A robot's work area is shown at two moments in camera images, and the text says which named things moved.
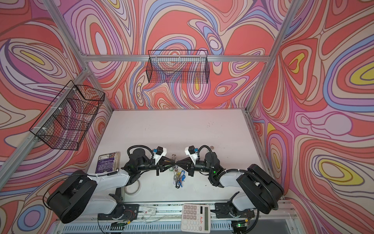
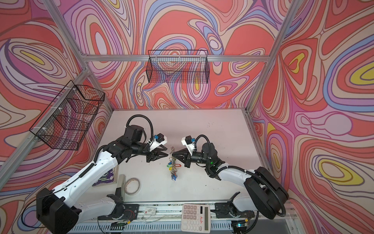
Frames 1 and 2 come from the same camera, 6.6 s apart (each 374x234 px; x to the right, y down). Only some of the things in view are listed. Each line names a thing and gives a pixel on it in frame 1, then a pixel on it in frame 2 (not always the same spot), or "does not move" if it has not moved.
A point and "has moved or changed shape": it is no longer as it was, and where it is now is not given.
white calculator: (196, 218) does not move
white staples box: (150, 210) does not move
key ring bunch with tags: (178, 177) has moved or changed shape
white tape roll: (133, 189) does not move
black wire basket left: (63, 126) does not move
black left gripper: (160, 167) → (155, 155)
